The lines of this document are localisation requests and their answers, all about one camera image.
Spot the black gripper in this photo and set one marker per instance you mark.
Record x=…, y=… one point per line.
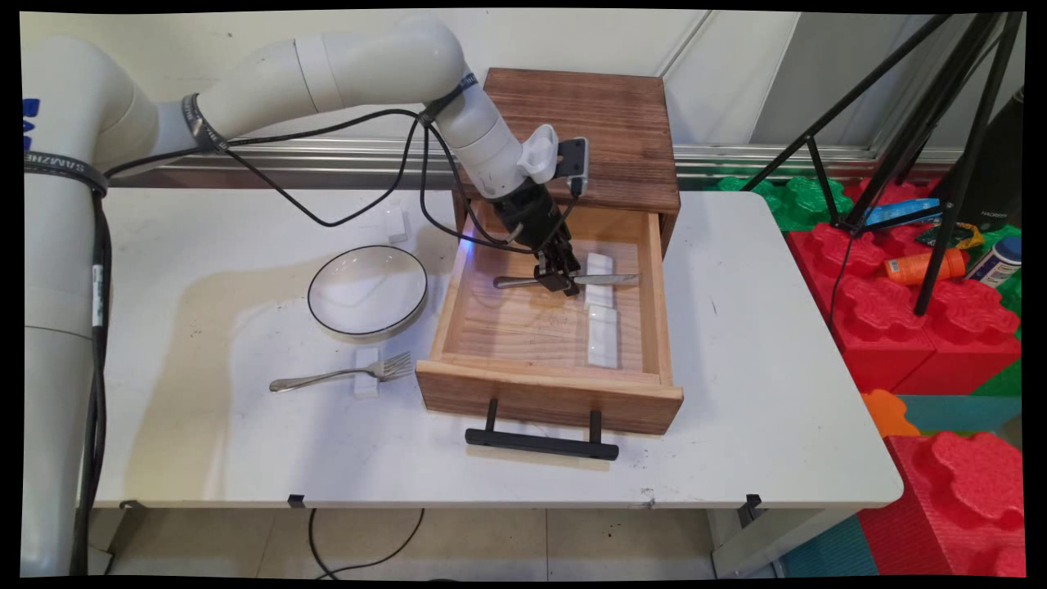
x=532, y=214

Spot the silver table knife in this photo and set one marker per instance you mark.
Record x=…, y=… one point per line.
x=609, y=280

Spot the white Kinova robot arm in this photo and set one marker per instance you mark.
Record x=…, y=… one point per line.
x=57, y=286

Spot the white ceramic cutlery rest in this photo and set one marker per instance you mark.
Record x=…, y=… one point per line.
x=599, y=266
x=603, y=337
x=368, y=384
x=397, y=225

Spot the dark brown wooden cabinet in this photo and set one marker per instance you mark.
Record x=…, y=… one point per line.
x=622, y=135

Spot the white plate with black rim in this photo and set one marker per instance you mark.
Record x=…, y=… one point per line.
x=368, y=290

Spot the green foam block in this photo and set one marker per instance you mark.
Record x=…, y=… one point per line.
x=793, y=200
x=1004, y=380

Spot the silver fork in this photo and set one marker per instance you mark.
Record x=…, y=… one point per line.
x=327, y=377

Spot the large red foam block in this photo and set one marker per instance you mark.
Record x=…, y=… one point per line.
x=891, y=319
x=957, y=499

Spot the blue package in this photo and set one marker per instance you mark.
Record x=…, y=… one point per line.
x=900, y=213

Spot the white table leg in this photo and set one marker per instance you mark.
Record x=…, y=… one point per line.
x=769, y=544

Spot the orange foam piece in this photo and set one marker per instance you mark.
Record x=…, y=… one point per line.
x=887, y=413

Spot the orange bottle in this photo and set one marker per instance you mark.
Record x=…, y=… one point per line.
x=920, y=267

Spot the green yellow snack bag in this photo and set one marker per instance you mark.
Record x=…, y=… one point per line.
x=957, y=237

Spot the black tripod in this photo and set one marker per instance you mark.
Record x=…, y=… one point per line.
x=953, y=180

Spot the teal foam mat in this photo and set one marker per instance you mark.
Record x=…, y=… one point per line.
x=965, y=413

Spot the white bottle with blue cap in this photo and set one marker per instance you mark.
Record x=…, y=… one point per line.
x=996, y=263

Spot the black thermos bottle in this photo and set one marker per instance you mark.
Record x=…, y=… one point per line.
x=1002, y=164

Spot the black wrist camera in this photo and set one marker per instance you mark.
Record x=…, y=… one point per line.
x=572, y=159

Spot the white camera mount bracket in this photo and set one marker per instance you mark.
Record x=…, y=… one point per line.
x=538, y=154

